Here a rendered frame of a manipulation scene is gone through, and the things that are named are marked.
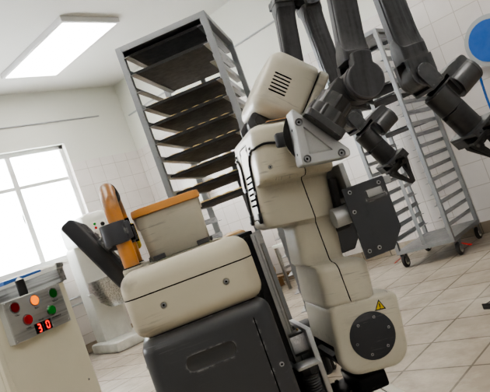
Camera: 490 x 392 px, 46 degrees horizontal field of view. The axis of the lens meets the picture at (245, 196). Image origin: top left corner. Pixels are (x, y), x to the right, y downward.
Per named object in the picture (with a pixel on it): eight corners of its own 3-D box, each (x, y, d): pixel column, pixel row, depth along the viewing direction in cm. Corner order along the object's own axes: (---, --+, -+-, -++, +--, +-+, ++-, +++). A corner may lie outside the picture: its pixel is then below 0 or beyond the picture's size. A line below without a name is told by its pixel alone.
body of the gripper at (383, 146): (393, 156, 171) (375, 139, 171) (407, 152, 161) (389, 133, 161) (379, 173, 170) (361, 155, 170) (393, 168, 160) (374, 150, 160)
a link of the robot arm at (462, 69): (397, 82, 126) (414, 70, 118) (429, 46, 128) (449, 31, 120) (436, 120, 127) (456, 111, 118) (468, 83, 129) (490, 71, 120)
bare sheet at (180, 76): (208, 43, 280) (207, 40, 280) (134, 75, 288) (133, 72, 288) (233, 66, 339) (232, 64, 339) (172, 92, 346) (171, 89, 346)
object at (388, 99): (381, 107, 511) (380, 106, 511) (423, 89, 486) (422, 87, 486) (350, 113, 464) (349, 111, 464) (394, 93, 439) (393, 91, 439)
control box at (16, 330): (9, 347, 187) (-6, 306, 188) (65, 321, 208) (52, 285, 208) (16, 344, 185) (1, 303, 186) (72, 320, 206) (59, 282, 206)
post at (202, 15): (327, 349, 272) (203, 9, 277) (321, 351, 272) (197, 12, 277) (327, 347, 275) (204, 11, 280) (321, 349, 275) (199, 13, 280)
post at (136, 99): (238, 376, 280) (120, 47, 285) (232, 378, 281) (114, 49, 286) (239, 374, 283) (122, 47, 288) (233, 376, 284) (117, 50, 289)
